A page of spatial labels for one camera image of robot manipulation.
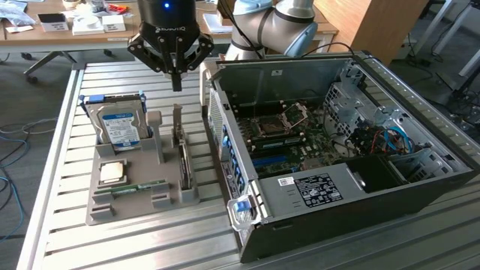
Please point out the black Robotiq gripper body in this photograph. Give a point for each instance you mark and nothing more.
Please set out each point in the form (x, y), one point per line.
(168, 17)

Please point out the Nvidia graphics card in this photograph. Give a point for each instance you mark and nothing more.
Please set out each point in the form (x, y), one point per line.
(184, 163)

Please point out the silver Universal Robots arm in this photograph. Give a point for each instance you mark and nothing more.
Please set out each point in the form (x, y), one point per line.
(269, 25)

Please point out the stack of white papers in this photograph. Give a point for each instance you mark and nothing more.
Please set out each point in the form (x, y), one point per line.
(215, 24)

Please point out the small white box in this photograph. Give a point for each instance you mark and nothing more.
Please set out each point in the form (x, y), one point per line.
(113, 24)

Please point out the orange small item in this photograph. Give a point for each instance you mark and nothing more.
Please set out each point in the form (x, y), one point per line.
(119, 9)

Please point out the flat white box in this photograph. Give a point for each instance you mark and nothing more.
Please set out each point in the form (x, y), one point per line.
(88, 26)

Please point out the wooden desk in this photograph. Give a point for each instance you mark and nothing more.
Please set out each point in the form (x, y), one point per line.
(56, 38)

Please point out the white box with black inlay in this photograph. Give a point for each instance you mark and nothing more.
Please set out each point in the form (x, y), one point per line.
(52, 22)

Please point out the hard disk in blue caddy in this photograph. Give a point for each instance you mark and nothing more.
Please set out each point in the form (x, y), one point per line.
(117, 123)

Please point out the CPU socket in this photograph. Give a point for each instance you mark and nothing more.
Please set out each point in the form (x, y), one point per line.
(271, 127)

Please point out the white label card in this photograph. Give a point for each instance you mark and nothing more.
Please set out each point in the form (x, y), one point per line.
(19, 29)

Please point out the metal socket cover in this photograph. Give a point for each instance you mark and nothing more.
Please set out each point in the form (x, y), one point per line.
(296, 115)

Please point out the blue card retention clip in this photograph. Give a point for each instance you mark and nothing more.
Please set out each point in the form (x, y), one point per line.
(236, 166)
(225, 144)
(240, 176)
(231, 155)

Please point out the clear plastic bag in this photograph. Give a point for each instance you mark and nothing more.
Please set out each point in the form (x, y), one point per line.
(15, 14)

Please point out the installed RAM stick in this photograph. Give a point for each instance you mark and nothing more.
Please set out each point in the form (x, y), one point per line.
(279, 143)

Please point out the grey printed parts rack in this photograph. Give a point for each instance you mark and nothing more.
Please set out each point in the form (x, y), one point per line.
(143, 166)

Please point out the blue expansion slot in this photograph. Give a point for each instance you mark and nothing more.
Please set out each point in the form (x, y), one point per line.
(271, 161)

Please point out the CPU chip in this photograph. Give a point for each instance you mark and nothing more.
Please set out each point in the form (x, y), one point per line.
(112, 172)

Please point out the metal disk bay cage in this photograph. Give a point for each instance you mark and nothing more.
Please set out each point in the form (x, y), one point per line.
(344, 112)

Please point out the green motherboard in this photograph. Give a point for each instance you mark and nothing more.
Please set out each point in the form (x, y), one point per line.
(311, 149)

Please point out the wooden cabinet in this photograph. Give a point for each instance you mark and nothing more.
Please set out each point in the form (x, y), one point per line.
(375, 25)

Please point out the green RAM stick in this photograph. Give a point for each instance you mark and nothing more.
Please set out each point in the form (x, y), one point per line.
(129, 188)

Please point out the grey power supply unit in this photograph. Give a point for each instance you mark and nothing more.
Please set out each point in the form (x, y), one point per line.
(284, 194)

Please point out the blue case latch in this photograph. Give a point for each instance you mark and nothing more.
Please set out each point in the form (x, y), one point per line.
(241, 205)

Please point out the open black PC case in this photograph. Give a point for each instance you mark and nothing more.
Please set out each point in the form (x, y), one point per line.
(337, 225)

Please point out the white desk frame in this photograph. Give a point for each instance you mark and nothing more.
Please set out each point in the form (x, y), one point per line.
(439, 25)

